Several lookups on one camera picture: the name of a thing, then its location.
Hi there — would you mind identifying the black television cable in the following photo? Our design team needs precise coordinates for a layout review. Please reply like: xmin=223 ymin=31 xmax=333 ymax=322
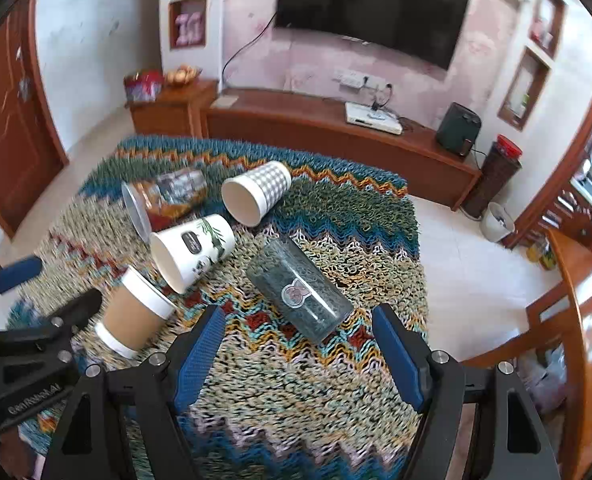
xmin=221 ymin=12 xmax=279 ymax=91

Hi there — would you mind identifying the yellow jar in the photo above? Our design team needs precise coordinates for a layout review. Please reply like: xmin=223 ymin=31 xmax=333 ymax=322
xmin=528 ymin=240 xmax=556 ymax=271

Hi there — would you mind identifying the white waste bin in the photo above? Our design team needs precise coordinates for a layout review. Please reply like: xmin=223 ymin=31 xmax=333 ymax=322
xmin=480 ymin=202 xmax=516 ymax=243

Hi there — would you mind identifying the red gift box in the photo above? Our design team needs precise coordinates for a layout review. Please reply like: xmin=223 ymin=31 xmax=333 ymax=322
xmin=124 ymin=70 xmax=164 ymax=103

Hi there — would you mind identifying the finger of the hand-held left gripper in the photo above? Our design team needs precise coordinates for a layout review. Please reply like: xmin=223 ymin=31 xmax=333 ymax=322
xmin=41 ymin=289 xmax=103 ymax=335
xmin=0 ymin=256 xmax=43 ymax=301

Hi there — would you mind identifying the small wooden side cabinet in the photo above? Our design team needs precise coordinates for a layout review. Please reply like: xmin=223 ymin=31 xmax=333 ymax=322
xmin=126 ymin=80 xmax=219 ymax=137

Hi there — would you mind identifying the wooden display cabinet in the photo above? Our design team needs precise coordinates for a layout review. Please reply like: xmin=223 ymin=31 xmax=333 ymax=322
xmin=510 ymin=90 xmax=592 ymax=261

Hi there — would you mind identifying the wicker bin with red lid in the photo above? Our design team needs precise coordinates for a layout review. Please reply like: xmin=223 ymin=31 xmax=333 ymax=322
xmin=463 ymin=135 xmax=523 ymax=218

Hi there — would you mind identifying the fruit bowl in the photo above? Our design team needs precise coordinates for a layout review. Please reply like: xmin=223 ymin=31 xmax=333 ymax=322
xmin=164 ymin=65 xmax=201 ymax=86

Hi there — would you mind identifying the brown paper cup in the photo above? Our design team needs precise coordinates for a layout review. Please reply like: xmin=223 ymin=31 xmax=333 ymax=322
xmin=94 ymin=266 xmax=177 ymax=360

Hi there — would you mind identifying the colourful zigzag knitted blanket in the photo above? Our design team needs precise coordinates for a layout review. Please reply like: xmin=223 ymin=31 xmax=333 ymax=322
xmin=6 ymin=135 xmax=429 ymax=480

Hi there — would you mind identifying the white panda print paper cup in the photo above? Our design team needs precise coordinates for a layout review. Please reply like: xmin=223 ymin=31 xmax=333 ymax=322
xmin=149 ymin=213 xmax=237 ymax=294

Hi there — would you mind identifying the pink shelf ornament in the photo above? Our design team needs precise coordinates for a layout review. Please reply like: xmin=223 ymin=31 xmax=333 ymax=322
xmin=175 ymin=12 xmax=207 ymax=46

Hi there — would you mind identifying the black flat television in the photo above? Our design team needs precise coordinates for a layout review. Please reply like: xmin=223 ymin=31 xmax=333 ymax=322
xmin=274 ymin=0 xmax=471 ymax=71

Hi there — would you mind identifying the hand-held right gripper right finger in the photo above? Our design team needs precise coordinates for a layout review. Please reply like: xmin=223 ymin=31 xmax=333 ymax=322
xmin=372 ymin=303 xmax=561 ymax=480

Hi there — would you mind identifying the clear plastic cup with lid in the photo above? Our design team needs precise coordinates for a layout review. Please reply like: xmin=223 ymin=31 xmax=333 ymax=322
xmin=121 ymin=169 xmax=208 ymax=241

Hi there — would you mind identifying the white wall power strip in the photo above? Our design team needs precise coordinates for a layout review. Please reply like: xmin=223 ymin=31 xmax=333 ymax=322
xmin=333 ymin=71 xmax=384 ymax=88

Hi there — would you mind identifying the black countertop appliance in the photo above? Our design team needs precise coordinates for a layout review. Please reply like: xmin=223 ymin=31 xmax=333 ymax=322
xmin=436 ymin=102 xmax=482 ymax=156

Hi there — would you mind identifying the plastic bag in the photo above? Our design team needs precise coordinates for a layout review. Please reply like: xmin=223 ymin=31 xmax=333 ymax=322
xmin=518 ymin=350 xmax=569 ymax=416

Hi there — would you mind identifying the long wooden television cabinet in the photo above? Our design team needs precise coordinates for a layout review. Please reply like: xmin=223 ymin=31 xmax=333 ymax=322
xmin=199 ymin=87 xmax=482 ymax=211

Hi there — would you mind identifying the white set-top box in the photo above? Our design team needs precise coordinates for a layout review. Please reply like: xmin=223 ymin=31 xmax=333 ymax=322
xmin=345 ymin=101 xmax=404 ymax=136

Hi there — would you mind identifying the wooden chair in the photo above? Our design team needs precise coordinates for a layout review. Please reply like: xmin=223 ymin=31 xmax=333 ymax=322
xmin=463 ymin=227 xmax=592 ymax=480

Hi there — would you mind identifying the checkered paper cup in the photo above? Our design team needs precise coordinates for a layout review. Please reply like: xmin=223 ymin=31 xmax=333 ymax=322
xmin=221 ymin=161 xmax=293 ymax=227

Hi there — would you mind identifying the brown wooden door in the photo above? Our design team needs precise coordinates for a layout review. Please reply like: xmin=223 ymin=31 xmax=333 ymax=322
xmin=0 ymin=0 xmax=69 ymax=238

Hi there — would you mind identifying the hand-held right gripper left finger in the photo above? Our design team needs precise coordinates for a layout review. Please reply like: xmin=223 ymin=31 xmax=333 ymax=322
xmin=46 ymin=305 xmax=227 ymax=480

